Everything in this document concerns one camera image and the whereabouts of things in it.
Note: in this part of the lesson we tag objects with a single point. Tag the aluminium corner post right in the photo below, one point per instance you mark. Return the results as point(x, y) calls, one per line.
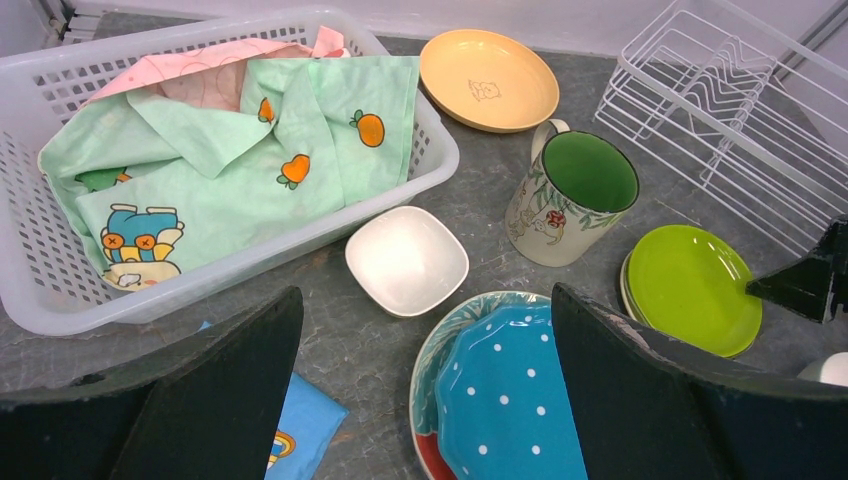
point(825, 28)

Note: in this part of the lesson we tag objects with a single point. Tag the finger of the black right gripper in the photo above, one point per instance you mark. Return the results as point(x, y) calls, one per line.
point(815, 285)

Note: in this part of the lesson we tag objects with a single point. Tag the lime green plate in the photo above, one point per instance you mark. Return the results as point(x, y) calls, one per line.
point(690, 284)

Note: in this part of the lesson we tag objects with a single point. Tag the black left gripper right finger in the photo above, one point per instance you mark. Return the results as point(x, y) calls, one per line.
point(649, 406)

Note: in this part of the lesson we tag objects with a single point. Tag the green printed cloth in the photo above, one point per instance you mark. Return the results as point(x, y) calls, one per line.
point(157, 184)

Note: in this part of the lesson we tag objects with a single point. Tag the blue dotted plate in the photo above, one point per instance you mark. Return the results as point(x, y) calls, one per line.
point(504, 410)

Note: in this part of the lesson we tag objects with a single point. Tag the aluminium corner post left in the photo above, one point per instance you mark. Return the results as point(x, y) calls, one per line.
point(68, 15)

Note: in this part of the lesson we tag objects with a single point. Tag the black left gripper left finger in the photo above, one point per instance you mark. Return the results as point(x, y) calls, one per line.
point(205, 407)

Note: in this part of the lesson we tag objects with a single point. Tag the green interior mug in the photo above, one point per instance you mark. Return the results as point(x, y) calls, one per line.
point(577, 187)

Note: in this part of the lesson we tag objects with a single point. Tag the teal rimmed red plate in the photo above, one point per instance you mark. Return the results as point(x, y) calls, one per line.
point(423, 410)

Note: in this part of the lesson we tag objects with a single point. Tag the blue printed cloth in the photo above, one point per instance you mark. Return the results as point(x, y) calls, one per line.
point(308, 423)

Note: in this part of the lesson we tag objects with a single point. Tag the white plastic basket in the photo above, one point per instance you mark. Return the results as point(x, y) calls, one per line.
point(47, 285)

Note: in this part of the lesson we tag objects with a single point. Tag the aluminium corner post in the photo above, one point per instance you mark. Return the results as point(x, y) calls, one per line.
point(825, 28)
point(68, 15)

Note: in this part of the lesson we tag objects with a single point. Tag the pink cloth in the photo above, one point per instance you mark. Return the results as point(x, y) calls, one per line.
point(213, 76)

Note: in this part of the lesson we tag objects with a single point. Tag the white wire dish rack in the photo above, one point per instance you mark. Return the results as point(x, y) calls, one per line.
point(755, 119)

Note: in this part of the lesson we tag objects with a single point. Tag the orange plate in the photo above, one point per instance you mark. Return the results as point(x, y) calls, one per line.
point(488, 81)

